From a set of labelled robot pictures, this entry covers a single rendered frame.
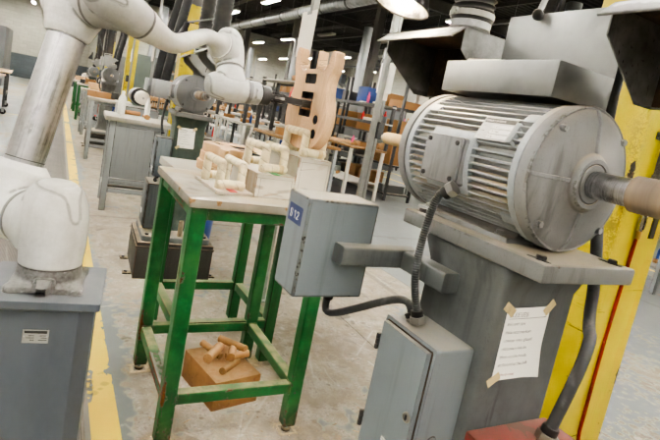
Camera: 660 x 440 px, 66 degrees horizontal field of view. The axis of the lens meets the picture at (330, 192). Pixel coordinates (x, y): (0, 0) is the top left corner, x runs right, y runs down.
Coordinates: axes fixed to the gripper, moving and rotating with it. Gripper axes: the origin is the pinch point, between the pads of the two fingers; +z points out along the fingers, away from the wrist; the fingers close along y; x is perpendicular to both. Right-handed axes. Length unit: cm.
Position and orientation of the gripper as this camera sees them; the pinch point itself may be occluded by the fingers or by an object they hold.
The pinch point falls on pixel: (304, 103)
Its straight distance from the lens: 209.4
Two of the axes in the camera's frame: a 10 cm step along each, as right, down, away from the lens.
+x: 1.9, -9.7, -1.5
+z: 8.5, 0.8, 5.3
